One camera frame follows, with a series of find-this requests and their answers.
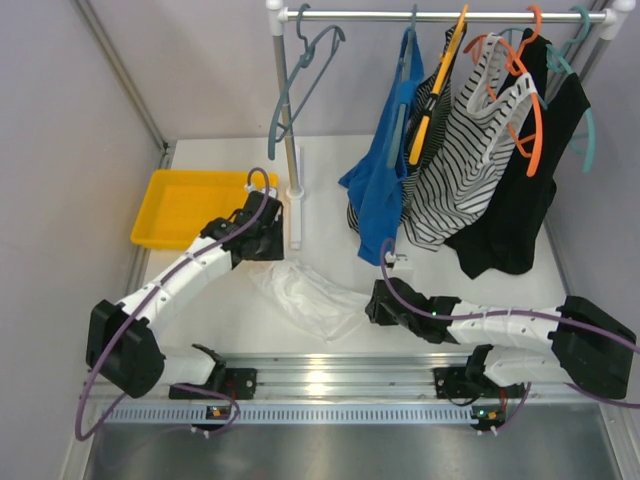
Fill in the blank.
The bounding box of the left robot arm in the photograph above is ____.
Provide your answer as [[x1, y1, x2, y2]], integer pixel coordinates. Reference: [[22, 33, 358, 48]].
[[86, 189, 284, 398]]

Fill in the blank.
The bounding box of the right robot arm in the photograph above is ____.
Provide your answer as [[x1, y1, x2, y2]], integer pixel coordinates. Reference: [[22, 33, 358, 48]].
[[365, 278, 636, 400]]

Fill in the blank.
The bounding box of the blue tank top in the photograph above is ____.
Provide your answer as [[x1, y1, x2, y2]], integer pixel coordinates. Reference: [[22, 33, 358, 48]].
[[339, 28, 424, 266]]

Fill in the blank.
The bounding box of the black tank top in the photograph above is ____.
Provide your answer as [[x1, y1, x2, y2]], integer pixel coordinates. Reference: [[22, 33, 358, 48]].
[[446, 36, 591, 279]]

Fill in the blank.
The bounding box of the yellow hanger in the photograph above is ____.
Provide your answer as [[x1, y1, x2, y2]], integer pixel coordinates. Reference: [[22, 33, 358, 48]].
[[409, 4, 469, 166]]

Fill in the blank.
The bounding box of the empty grey-blue hanger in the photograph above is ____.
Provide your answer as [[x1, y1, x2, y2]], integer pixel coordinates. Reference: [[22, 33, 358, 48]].
[[266, 3, 346, 160]]

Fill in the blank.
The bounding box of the dark striped tank top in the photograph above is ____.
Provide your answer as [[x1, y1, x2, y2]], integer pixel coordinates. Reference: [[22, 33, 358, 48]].
[[339, 26, 458, 244]]

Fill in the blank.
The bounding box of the white striped tank top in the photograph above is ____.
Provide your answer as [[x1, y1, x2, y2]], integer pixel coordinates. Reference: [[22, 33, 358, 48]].
[[404, 33, 537, 251]]

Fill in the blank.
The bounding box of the grey-blue hanger with blue top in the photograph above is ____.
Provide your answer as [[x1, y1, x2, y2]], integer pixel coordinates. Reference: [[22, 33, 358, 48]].
[[386, 4, 418, 169]]

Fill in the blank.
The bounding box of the teal hanger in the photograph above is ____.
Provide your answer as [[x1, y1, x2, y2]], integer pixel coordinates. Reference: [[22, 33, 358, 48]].
[[500, 5, 596, 187]]

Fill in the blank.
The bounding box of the orange hanger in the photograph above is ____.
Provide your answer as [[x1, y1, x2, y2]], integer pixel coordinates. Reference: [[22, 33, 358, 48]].
[[463, 4, 545, 177]]

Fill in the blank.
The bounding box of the yellow plastic tray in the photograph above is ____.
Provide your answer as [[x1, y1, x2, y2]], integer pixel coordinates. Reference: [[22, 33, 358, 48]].
[[130, 170, 248, 250]]

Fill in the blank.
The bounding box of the clothes rack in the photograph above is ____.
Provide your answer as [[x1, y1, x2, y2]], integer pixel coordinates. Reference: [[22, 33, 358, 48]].
[[265, 0, 636, 250]]

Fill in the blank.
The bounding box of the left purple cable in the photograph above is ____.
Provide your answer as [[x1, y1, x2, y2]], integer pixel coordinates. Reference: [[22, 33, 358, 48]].
[[73, 167, 274, 442]]

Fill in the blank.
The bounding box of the purple cable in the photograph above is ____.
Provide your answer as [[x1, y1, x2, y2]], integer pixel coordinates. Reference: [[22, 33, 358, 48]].
[[73, 167, 274, 442], [379, 238, 640, 431]]

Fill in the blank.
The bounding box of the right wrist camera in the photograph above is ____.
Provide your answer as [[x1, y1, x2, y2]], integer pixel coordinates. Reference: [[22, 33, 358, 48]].
[[385, 252, 415, 284]]

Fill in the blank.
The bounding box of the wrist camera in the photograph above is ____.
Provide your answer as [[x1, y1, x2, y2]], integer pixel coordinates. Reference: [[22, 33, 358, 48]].
[[385, 252, 415, 284], [244, 183, 269, 195]]

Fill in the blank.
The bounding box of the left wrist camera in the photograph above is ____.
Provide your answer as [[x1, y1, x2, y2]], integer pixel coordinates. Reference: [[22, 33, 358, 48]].
[[244, 183, 269, 195]]

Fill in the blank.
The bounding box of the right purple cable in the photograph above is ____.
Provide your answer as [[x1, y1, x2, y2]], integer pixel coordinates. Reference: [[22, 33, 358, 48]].
[[379, 238, 640, 431]]

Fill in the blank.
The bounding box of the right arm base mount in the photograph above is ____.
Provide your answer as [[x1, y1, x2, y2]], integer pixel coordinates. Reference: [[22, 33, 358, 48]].
[[432, 366, 525, 403]]

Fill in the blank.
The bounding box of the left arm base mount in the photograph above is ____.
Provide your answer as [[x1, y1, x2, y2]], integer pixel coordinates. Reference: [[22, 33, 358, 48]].
[[169, 367, 258, 400]]

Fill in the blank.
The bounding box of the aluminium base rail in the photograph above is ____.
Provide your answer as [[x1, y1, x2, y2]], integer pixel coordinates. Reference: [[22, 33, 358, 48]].
[[94, 352, 624, 401]]

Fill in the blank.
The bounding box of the slotted cable duct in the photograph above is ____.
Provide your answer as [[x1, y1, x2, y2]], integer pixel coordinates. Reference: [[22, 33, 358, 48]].
[[107, 404, 504, 425]]

